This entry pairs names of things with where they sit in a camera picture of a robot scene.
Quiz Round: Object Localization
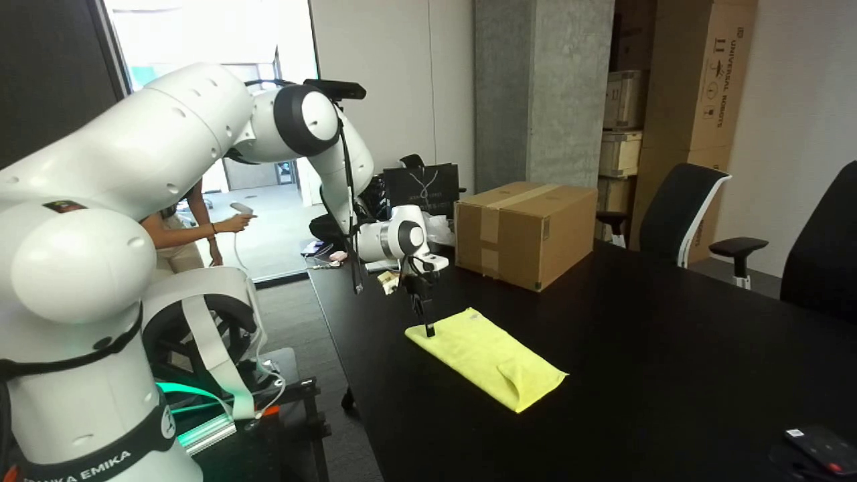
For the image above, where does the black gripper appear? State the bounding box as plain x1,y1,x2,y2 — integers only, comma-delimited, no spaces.
401,266,441,340

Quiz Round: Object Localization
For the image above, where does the yellow microfibre cloth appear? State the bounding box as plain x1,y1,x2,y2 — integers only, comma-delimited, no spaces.
401,305,571,419

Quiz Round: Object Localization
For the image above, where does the operator forearm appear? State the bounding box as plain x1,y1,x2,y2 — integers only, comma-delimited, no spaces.
145,211,236,252

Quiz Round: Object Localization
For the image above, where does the operator hand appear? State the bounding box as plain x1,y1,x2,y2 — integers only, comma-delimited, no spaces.
221,211,258,235

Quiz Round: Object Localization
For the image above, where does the small beige object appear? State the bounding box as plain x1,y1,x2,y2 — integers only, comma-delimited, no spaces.
373,269,401,297

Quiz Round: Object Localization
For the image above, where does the brown cardboard box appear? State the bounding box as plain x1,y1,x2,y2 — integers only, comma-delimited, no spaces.
452,181,600,294

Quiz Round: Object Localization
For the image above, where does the small stacked cardboard box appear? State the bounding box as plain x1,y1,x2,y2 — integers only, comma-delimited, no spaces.
602,68,647,132
594,174,637,218
598,130,646,181

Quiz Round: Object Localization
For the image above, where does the teal metal bar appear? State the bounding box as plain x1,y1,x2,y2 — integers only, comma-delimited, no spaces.
154,381,247,452

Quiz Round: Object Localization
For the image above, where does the operator torso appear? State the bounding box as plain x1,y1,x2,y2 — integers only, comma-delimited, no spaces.
140,183,224,277

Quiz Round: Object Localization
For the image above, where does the white framed black chair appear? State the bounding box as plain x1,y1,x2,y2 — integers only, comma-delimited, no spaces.
637,162,770,293

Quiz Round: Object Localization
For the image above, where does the tall brown panel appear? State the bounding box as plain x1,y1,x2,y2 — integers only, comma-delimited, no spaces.
627,0,718,252

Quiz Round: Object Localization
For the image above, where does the glass door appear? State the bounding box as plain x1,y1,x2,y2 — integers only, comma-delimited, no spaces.
98,0,321,290

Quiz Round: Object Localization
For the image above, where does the tall printed cardboard box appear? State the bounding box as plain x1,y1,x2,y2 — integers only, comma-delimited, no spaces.
682,0,761,177

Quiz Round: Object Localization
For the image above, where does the large black office chair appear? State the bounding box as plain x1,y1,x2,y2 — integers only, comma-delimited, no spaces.
780,158,857,328

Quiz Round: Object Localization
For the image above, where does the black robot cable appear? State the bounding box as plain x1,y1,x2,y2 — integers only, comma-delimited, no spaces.
337,116,366,294

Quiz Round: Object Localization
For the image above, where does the white curved plastic frame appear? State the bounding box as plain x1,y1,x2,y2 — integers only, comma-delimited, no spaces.
140,266,275,423

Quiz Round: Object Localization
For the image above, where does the black stereo camera bar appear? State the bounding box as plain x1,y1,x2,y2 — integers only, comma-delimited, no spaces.
299,79,369,102

